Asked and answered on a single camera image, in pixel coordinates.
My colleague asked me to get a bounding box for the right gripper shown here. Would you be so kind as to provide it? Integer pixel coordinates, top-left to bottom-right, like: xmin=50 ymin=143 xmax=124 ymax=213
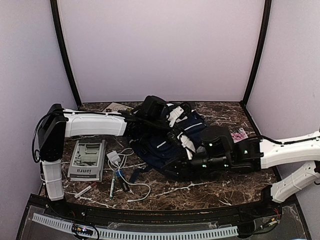
xmin=160 ymin=149 xmax=231 ymax=182

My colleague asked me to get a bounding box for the navy blue student backpack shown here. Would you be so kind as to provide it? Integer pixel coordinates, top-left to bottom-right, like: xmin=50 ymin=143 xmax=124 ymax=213
xmin=127 ymin=111 xmax=207 ymax=181

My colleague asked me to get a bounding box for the pink flowered white book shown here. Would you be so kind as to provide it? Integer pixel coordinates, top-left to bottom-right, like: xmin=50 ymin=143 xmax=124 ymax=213
xmin=229 ymin=127 xmax=248 ymax=143

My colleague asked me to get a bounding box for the grey ianra booklet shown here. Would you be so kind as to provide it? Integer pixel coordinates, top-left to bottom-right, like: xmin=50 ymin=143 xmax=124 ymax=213
xmin=67 ymin=139 xmax=107 ymax=182

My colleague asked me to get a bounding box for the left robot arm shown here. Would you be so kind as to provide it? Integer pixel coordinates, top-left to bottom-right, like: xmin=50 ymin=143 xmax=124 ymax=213
xmin=31 ymin=95 xmax=188 ymax=218

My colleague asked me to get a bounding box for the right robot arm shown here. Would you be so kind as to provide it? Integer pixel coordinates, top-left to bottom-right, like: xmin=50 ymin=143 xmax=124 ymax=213
xmin=162 ymin=126 xmax=320 ymax=217

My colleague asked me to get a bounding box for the green capped white marker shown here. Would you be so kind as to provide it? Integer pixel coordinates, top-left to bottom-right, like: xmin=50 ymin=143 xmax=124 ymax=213
xmin=109 ymin=171 xmax=116 ymax=200

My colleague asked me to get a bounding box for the red capped white marker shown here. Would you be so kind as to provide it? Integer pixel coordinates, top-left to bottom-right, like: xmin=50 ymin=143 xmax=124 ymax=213
xmin=74 ymin=182 xmax=97 ymax=199

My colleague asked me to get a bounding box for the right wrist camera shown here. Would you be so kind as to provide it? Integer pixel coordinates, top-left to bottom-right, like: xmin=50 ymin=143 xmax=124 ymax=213
xmin=167 ymin=131 xmax=196 ymax=160

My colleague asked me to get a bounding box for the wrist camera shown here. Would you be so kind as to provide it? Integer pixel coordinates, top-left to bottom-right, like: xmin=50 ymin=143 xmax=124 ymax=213
xmin=167 ymin=102 xmax=192 ymax=128
xmin=167 ymin=131 xmax=196 ymax=160

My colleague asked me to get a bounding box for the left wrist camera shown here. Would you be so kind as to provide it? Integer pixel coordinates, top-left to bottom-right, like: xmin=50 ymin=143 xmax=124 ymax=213
xmin=167 ymin=102 xmax=192 ymax=128

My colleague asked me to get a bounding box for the white charger with cable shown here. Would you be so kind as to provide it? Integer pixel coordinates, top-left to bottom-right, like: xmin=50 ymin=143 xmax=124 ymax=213
xmin=106 ymin=147 xmax=151 ymax=204

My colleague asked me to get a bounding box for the grey slotted cable duct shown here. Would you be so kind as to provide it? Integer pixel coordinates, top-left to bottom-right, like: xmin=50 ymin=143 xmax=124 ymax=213
xmin=31 ymin=213 xmax=239 ymax=240

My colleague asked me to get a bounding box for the left black frame post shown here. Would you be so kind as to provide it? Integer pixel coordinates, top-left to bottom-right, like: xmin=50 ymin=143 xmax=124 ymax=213
xmin=50 ymin=0 xmax=82 ymax=108

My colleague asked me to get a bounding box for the black frame post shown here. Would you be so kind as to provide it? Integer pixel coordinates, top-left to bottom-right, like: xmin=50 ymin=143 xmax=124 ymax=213
xmin=240 ymin=0 xmax=272 ymax=109
xmin=50 ymin=0 xmax=82 ymax=108

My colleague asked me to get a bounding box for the right black frame post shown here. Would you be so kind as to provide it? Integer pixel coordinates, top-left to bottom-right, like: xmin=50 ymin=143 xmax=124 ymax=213
xmin=240 ymin=0 xmax=272 ymax=109

